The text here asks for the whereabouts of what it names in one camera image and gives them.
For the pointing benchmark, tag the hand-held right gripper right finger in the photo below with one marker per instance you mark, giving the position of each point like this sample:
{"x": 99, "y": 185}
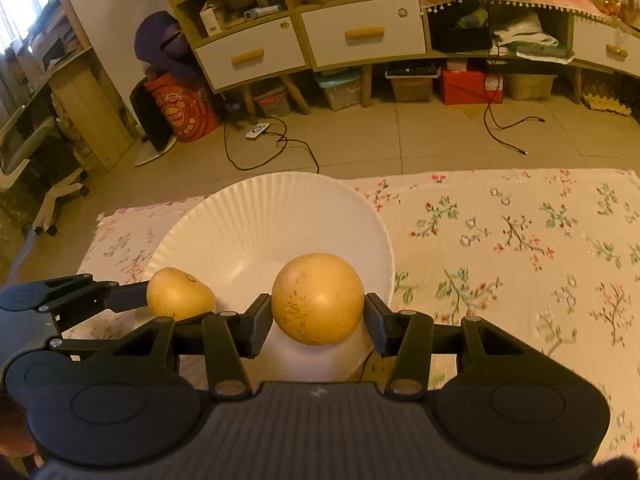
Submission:
{"x": 377, "y": 325}

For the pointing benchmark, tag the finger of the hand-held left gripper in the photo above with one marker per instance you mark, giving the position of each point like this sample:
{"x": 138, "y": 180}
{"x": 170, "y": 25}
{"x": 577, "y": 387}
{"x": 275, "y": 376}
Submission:
{"x": 90, "y": 342}
{"x": 75, "y": 292}

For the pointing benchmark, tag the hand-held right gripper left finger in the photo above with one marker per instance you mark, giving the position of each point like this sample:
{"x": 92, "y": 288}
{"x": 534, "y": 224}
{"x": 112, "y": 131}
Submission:
{"x": 260, "y": 325}

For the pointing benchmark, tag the round yellow pear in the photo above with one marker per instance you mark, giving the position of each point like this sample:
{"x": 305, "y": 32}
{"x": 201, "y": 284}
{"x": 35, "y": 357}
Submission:
{"x": 318, "y": 300}

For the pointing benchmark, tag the spotted yellow pear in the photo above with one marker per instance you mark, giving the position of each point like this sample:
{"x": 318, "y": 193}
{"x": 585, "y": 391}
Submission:
{"x": 180, "y": 297}

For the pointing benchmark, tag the white ribbed plate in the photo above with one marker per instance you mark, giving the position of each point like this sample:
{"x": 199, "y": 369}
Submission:
{"x": 260, "y": 220}

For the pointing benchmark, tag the office chair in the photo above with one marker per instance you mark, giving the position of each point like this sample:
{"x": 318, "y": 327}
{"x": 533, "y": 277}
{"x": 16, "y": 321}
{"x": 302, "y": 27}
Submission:
{"x": 55, "y": 170}

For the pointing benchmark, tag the floral tablecloth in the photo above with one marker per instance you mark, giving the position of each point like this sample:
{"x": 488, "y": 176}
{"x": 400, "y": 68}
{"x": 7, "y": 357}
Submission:
{"x": 500, "y": 260}

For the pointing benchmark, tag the black panel heater white base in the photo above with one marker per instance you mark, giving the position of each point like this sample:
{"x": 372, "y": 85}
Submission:
{"x": 147, "y": 115}

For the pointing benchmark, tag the wooden desk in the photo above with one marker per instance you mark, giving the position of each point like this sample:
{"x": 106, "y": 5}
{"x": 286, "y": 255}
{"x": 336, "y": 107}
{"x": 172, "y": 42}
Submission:
{"x": 85, "y": 100}

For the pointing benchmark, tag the small white floor device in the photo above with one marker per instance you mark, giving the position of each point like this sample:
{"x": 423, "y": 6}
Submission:
{"x": 258, "y": 131}

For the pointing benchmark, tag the orange printed bag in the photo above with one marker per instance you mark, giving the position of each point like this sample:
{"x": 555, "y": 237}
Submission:
{"x": 185, "y": 110}

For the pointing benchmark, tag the small clear storage box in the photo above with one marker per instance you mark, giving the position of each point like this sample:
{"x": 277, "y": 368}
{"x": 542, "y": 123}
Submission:
{"x": 272, "y": 102}

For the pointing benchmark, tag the wooden cabinet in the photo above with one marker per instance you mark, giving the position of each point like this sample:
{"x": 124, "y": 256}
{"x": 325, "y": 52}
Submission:
{"x": 295, "y": 92}

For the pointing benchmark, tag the blue-lid storage box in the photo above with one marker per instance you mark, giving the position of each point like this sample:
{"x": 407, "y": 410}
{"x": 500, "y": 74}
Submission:
{"x": 339, "y": 91}

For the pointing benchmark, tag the clear storage box dark contents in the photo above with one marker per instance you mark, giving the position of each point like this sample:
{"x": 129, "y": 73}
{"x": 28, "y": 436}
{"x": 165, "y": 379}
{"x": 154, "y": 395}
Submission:
{"x": 412, "y": 85}

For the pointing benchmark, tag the red box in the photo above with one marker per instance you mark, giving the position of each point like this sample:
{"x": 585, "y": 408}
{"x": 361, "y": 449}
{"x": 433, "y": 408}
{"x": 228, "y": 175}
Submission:
{"x": 467, "y": 87}

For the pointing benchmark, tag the purple plush toy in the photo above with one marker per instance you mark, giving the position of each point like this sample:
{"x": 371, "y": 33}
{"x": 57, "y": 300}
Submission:
{"x": 160, "y": 40}

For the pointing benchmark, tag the pale clear storage box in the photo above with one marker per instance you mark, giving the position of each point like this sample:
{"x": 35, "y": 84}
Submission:
{"x": 530, "y": 87}

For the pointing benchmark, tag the white drawer round lock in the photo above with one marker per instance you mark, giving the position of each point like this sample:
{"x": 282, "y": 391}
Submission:
{"x": 362, "y": 32}

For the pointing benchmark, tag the black box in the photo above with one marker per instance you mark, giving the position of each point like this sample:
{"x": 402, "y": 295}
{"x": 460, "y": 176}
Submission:
{"x": 457, "y": 37}

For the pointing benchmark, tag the white carton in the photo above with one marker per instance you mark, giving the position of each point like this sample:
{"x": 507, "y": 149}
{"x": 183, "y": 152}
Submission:
{"x": 211, "y": 20}

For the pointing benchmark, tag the yellow egg tray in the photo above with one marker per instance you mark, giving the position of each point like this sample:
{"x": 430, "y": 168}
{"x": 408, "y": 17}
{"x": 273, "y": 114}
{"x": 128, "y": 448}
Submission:
{"x": 607, "y": 104}

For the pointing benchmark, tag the pile of white papers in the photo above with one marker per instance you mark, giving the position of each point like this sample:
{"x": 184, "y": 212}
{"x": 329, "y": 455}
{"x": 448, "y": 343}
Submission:
{"x": 530, "y": 35}

